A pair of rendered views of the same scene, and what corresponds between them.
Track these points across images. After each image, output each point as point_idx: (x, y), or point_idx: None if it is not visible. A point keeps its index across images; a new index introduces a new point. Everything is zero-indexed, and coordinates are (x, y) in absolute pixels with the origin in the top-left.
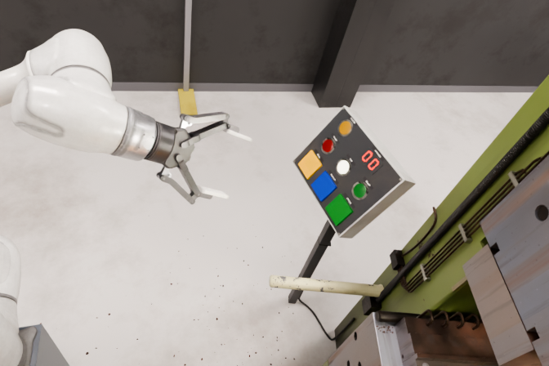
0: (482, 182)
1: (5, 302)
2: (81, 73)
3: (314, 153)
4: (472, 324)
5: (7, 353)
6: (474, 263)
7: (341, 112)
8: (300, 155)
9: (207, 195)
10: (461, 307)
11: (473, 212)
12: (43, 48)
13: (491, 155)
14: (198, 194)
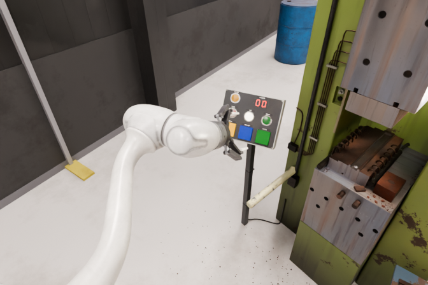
0: (316, 77)
1: None
2: (179, 115)
3: None
4: (349, 140)
5: None
6: (349, 103)
7: (227, 92)
8: None
9: (242, 151)
10: (337, 140)
11: (319, 93)
12: (139, 120)
13: (310, 65)
14: (241, 152)
